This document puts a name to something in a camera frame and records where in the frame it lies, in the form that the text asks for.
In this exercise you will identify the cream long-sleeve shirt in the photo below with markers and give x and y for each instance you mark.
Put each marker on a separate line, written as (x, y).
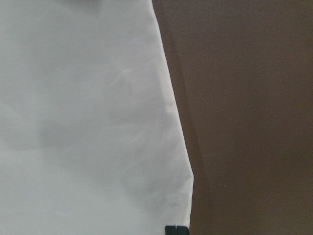
(90, 137)

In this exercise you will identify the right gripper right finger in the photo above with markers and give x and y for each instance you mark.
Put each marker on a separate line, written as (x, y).
(182, 230)

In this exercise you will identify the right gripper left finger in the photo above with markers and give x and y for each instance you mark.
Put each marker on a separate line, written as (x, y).
(170, 230)

